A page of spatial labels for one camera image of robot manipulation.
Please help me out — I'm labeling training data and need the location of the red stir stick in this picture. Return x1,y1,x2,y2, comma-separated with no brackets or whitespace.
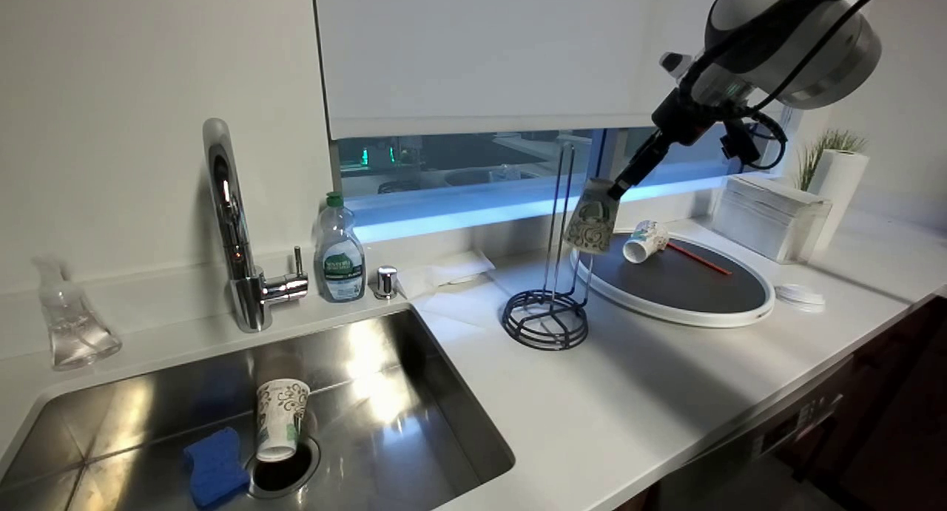
665,242,734,277

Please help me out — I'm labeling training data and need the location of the white napkin box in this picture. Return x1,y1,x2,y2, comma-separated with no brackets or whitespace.
712,172,834,265

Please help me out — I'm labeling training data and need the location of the green potted plant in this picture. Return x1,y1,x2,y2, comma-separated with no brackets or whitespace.
795,129,868,194

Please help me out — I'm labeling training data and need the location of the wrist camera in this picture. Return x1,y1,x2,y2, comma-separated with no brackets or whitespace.
721,118,764,166

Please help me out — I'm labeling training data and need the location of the chrome counter button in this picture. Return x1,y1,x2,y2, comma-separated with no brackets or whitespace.
373,265,401,301

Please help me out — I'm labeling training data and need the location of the silver wire cup holder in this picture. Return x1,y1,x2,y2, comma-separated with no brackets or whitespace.
501,142,593,351

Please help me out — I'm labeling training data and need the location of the blue sponge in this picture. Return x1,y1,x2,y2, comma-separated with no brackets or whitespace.
182,426,252,509

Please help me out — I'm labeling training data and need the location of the white roller blind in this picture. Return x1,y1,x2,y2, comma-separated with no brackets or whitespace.
311,0,744,141

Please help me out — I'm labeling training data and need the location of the window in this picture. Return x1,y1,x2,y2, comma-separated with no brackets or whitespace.
331,103,803,244

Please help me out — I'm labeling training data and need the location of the white paper towel roll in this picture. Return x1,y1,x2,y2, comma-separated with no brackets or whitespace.
809,149,871,254

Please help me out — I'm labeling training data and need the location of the stainless steel sink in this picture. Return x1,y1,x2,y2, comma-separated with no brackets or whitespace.
0,307,517,511

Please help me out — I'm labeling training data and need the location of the clear dish soap bottle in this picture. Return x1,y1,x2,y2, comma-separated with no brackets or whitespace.
313,191,368,304

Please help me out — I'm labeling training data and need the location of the round white tray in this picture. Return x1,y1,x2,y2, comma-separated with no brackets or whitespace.
569,229,776,329

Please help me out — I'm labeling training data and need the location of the dark built-in dishwasher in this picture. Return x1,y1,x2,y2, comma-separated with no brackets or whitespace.
629,293,947,511

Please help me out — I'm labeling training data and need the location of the white paper towel sheet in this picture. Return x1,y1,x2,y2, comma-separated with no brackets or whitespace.
398,249,497,299

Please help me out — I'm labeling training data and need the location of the chrome tap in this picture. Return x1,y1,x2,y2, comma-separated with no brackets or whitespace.
202,117,311,334

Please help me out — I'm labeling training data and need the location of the patterned paper coffee cup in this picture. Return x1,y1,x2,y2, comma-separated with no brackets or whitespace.
622,220,671,265
255,378,312,464
563,177,623,255

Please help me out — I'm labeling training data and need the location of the clear glass bottle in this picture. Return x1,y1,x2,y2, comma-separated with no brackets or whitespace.
32,254,124,372

